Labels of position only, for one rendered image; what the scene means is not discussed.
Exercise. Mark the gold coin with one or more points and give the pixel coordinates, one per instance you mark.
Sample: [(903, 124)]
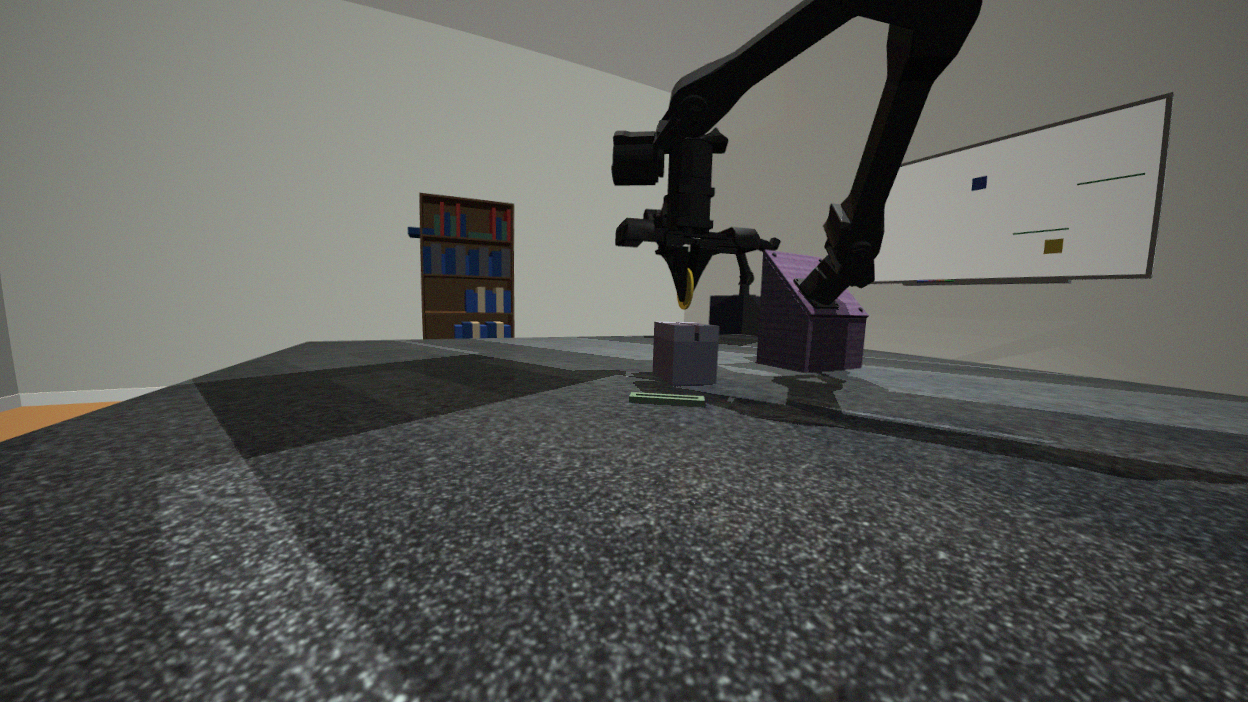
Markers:
[(689, 292)]

